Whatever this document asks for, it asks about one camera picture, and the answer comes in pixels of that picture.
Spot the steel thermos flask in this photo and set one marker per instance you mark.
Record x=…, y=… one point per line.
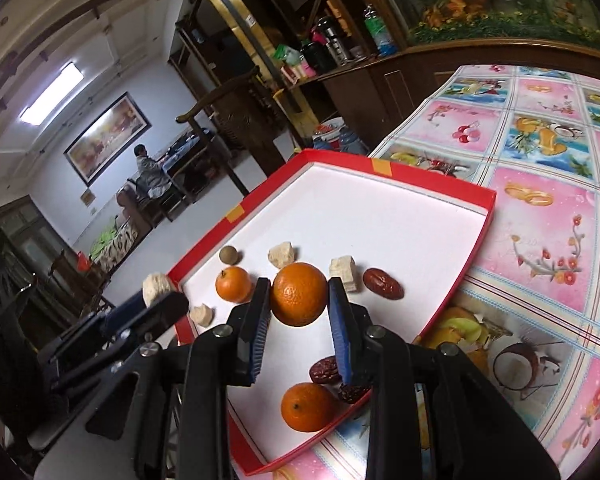
x=329, y=28

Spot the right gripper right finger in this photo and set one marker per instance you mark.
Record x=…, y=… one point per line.
x=348, y=323

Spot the red jujube upper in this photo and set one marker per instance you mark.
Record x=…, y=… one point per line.
x=382, y=284

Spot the green snack bag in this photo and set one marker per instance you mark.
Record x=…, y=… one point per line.
x=287, y=55

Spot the clear plastic water bottle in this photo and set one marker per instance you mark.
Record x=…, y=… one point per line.
x=379, y=32

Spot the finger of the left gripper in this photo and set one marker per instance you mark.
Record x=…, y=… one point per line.
x=100, y=327
x=65, y=368

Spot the floral plastic tablecloth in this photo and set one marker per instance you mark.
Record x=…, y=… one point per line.
x=528, y=311

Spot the orange tangerine near edge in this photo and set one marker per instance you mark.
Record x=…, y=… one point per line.
x=308, y=407

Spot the patterned sofa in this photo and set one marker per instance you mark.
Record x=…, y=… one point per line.
x=110, y=248

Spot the dark wooden chair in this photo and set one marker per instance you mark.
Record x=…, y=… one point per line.
x=246, y=109

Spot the white chunk centre left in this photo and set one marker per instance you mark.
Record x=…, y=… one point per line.
x=282, y=255

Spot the red shallow box tray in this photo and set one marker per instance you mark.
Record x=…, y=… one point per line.
x=395, y=238

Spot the red jujube lower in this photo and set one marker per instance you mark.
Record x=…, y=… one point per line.
x=351, y=394

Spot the framed landscape painting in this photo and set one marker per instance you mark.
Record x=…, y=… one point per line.
x=98, y=146

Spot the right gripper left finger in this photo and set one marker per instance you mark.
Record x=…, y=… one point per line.
x=255, y=317

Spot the small orange tangerine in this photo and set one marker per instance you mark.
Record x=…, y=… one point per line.
x=233, y=284

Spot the ceiling light panel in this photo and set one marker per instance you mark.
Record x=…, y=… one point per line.
x=65, y=82

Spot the seated person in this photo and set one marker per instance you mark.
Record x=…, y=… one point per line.
x=150, y=174

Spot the dark red jujube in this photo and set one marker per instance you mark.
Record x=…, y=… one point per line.
x=325, y=371

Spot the brown longan fruit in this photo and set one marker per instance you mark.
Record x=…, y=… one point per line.
x=229, y=255

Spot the dark dining table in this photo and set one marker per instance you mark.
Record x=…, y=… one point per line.
x=188, y=162

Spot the large orange tangerine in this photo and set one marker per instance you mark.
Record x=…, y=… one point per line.
x=299, y=294

